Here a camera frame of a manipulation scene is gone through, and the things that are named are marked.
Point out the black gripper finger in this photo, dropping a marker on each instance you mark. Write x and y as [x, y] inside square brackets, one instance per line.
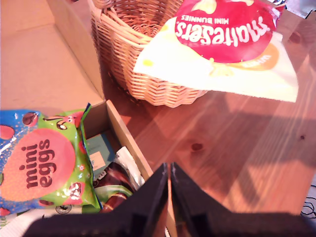
[192, 197]
[148, 197]

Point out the white bunny chocolate bag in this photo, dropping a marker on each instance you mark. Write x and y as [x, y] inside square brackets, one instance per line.
[116, 187]

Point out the blue green mini eggs bag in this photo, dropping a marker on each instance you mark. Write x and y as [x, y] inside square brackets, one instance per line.
[44, 163]

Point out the red white Maltesers bunnies bag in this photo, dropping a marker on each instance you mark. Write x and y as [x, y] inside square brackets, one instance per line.
[222, 32]

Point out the brown cardboard box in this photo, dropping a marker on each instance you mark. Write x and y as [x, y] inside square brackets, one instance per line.
[37, 61]

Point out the teal paper card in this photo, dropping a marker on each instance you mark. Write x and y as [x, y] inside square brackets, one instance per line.
[100, 153]

